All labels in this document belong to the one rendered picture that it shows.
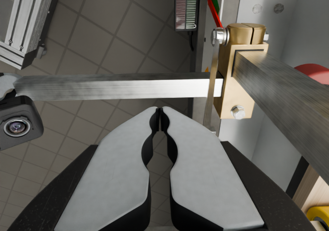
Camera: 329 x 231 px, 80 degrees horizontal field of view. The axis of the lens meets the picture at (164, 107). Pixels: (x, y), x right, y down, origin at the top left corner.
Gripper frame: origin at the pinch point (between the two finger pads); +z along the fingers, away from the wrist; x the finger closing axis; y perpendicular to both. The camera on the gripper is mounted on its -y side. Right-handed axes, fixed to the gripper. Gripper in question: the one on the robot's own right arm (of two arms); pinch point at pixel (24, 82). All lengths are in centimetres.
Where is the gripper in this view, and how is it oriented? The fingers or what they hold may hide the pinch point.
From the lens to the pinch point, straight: 39.6
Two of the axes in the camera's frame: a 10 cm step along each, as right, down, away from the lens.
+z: -0.2, -5.0, 8.6
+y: -10.0, 0.2, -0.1
